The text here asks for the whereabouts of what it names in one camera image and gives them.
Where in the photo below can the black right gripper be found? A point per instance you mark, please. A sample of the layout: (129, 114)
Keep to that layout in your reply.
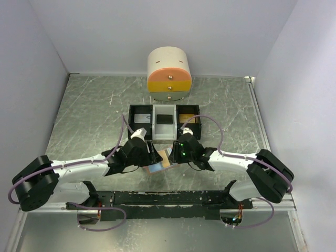
(174, 157)

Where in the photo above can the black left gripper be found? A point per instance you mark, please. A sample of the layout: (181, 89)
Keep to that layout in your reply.
(153, 157)

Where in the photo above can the gold card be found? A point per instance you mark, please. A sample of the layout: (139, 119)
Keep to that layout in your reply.
(166, 163)
(187, 118)

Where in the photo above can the orange leather card holder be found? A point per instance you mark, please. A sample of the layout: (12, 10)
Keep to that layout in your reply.
(152, 169)

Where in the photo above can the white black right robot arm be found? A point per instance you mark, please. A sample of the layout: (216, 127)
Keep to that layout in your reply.
(268, 177)

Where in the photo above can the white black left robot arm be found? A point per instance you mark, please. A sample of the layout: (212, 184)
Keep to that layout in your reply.
(44, 181)

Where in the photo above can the black card in tray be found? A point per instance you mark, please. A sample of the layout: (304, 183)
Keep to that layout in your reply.
(164, 119)

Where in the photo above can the white card in tray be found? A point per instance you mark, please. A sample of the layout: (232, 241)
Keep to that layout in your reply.
(142, 118)

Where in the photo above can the gold card in tray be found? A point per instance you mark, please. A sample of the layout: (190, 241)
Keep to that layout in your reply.
(187, 118)

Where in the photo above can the three-compartment black white tray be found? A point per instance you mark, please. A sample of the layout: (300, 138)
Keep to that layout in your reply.
(164, 132)

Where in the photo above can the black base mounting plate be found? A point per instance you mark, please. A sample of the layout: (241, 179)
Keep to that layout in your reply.
(177, 212)

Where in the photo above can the round cream drawer cabinet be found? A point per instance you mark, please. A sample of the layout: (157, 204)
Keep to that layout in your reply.
(168, 74)

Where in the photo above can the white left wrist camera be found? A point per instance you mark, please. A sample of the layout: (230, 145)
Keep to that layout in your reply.
(139, 133)

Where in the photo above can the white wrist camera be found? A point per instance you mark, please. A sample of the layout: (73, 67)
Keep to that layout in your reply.
(187, 130)
(139, 133)

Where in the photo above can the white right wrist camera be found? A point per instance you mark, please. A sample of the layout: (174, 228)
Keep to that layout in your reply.
(187, 130)

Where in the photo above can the aluminium rail front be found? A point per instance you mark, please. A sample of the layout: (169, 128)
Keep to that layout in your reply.
(287, 204)

